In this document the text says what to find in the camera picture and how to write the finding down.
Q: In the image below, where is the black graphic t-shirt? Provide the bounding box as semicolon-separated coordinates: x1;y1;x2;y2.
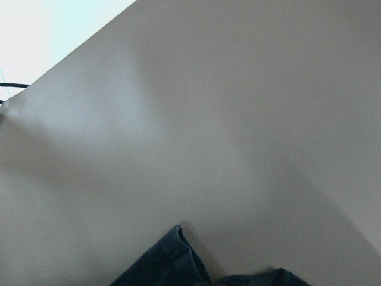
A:
111;225;307;286

